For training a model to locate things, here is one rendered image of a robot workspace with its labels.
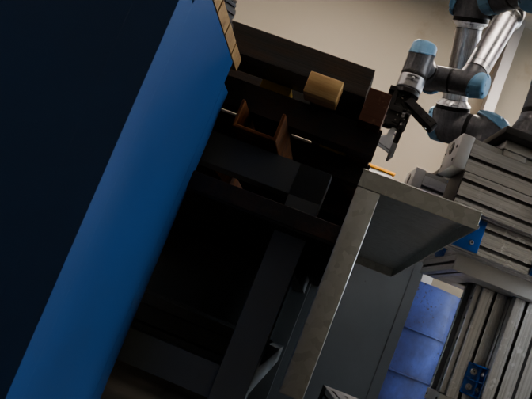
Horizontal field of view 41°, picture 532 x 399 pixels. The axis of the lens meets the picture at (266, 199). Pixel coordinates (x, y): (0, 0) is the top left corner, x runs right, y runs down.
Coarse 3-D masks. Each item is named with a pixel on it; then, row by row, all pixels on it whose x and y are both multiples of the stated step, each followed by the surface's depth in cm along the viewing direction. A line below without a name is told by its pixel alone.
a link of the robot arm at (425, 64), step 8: (416, 40) 203; (424, 40) 202; (416, 48) 202; (424, 48) 201; (432, 48) 202; (408, 56) 203; (416, 56) 201; (424, 56) 201; (432, 56) 202; (408, 64) 202; (416, 64) 201; (424, 64) 201; (432, 64) 204; (416, 72) 200; (424, 72) 201; (432, 72) 206
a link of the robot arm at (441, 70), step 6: (438, 66) 209; (444, 66) 209; (438, 72) 208; (444, 72) 207; (432, 78) 208; (438, 78) 208; (444, 78) 206; (426, 84) 210; (432, 84) 209; (438, 84) 208; (444, 84) 207; (426, 90) 214; (432, 90) 214; (438, 90) 210; (444, 90) 208
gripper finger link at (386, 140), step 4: (392, 128) 200; (388, 132) 200; (392, 132) 199; (396, 132) 199; (384, 136) 199; (388, 136) 199; (392, 136) 199; (380, 140) 199; (384, 140) 199; (388, 140) 199; (392, 140) 199; (384, 144) 199; (388, 144) 199; (392, 144) 198; (396, 144) 198; (388, 148) 199; (392, 148) 198; (392, 152) 199; (388, 156) 199; (392, 156) 200
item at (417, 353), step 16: (432, 288) 452; (416, 304) 452; (432, 304) 451; (448, 304) 454; (416, 320) 450; (432, 320) 450; (448, 320) 455; (400, 336) 449; (416, 336) 448; (432, 336) 449; (400, 352) 447; (416, 352) 447; (432, 352) 451; (400, 368) 446; (416, 368) 447; (432, 368) 452; (384, 384) 445; (400, 384) 444; (416, 384) 447
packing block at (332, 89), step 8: (312, 72) 121; (312, 80) 121; (320, 80) 120; (328, 80) 120; (336, 80) 120; (304, 88) 120; (312, 88) 120; (320, 88) 120; (328, 88) 120; (336, 88) 120; (304, 96) 123; (312, 96) 121; (320, 96) 120; (328, 96) 120; (336, 96) 120; (320, 104) 124; (328, 104) 122; (336, 104) 123
